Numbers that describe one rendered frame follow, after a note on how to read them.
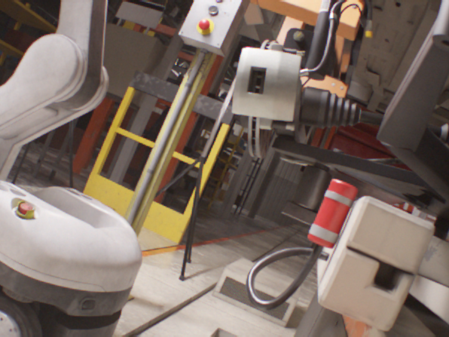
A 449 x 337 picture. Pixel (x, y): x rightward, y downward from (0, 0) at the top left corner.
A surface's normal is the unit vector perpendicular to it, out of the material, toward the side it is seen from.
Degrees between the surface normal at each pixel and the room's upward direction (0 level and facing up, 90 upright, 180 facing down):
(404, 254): 90
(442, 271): 90
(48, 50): 89
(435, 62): 171
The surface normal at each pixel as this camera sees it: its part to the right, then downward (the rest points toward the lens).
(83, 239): 0.74, -0.51
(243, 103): -0.25, 0.22
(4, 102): -0.15, -0.11
